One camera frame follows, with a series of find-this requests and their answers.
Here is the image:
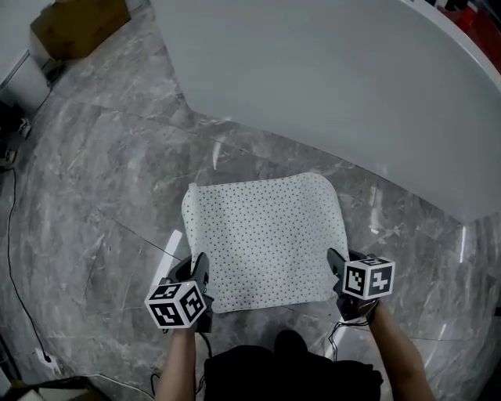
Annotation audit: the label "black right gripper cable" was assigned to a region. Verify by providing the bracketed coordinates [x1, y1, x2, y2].
[326, 317, 371, 362]

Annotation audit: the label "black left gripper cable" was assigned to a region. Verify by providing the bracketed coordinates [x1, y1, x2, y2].
[150, 331, 214, 401]

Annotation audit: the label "flat brown cardboard sheet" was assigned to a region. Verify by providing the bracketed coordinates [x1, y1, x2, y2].
[0, 374, 113, 401]

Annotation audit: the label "red container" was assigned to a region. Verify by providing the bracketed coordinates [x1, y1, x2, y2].
[424, 0, 501, 74]

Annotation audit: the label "black equipment pile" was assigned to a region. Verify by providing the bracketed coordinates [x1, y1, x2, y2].
[0, 100, 33, 170]

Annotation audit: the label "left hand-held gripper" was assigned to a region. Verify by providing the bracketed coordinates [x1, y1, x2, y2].
[143, 252, 215, 334]

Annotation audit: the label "long black floor cable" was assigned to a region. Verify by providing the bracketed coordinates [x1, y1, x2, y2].
[6, 167, 52, 361]

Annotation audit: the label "person's black trousers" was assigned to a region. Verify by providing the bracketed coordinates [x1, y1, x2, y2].
[202, 329, 385, 401]

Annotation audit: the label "white bathtub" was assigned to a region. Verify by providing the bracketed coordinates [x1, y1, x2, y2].
[150, 0, 501, 225]

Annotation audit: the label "person's left forearm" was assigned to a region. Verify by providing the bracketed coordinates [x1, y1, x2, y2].
[155, 327, 209, 401]

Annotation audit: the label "white wall plug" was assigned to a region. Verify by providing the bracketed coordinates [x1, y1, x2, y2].
[34, 347, 63, 374]

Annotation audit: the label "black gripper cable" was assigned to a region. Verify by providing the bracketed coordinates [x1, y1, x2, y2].
[150, 331, 214, 401]
[326, 317, 371, 362]

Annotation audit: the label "brown cardboard box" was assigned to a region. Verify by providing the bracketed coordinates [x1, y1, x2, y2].
[30, 0, 132, 62]

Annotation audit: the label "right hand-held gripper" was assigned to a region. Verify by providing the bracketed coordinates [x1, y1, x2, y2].
[326, 247, 396, 323]

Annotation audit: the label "white dotted bath mat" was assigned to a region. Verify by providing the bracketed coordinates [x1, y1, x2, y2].
[181, 172, 351, 315]

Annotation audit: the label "white cabinet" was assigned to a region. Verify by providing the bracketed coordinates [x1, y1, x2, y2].
[0, 49, 54, 113]

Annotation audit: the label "person's right forearm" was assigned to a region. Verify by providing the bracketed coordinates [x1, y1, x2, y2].
[366, 300, 436, 401]

